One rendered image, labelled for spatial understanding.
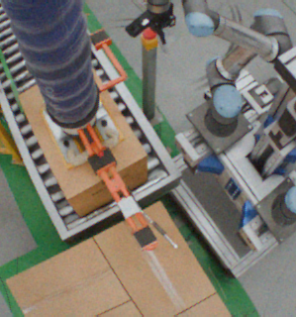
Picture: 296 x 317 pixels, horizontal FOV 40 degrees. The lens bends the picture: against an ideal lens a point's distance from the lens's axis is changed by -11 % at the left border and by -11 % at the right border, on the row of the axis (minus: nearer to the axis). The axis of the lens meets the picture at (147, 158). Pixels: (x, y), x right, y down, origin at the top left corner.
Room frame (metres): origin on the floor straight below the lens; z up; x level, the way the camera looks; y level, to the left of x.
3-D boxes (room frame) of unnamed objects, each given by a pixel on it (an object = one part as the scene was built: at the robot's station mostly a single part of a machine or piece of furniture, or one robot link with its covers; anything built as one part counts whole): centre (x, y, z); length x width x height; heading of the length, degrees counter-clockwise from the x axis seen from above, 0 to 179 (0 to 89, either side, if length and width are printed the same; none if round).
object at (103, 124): (0.82, 0.22, 0.97); 0.34 x 0.10 x 0.05; 30
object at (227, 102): (0.76, -0.31, 1.20); 0.13 x 0.12 x 0.14; 6
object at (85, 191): (0.78, 0.32, 0.75); 0.60 x 0.40 x 0.40; 31
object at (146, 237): (0.25, 0.01, 1.08); 0.08 x 0.07 x 0.05; 30
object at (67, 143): (0.72, 0.39, 0.97); 0.34 x 0.10 x 0.05; 30
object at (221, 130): (0.76, -0.31, 1.09); 0.15 x 0.15 x 0.10
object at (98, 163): (0.56, 0.18, 1.08); 0.10 x 0.08 x 0.06; 120
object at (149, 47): (1.23, -0.01, 0.50); 0.07 x 0.07 x 1.00; 31
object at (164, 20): (0.87, -0.03, 1.66); 0.09 x 0.08 x 0.12; 126
